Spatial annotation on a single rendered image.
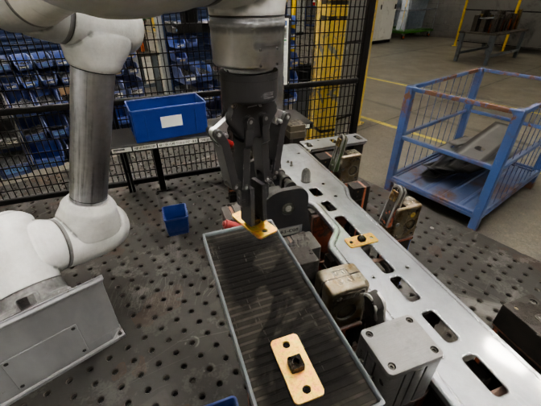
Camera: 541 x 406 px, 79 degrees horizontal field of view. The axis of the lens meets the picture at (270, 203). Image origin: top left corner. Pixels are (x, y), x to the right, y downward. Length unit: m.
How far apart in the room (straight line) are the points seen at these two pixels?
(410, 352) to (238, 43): 0.47
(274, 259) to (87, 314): 0.59
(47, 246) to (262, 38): 0.83
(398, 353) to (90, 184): 0.86
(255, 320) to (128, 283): 0.83
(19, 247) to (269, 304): 0.72
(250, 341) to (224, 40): 0.37
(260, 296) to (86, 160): 0.66
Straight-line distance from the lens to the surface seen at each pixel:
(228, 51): 0.41
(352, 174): 1.28
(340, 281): 0.66
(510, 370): 0.75
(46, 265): 1.05
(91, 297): 0.98
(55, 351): 1.05
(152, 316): 1.13
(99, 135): 0.98
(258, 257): 0.57
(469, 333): 0.77
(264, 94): 0.43
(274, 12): 0.41
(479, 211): 2.78
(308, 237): 0.75
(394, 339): 0.56
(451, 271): 1.37
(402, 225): 1.01
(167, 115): 1.42
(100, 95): 0.95
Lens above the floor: 1.55
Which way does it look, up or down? 33 degrees down
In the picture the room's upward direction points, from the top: straight up
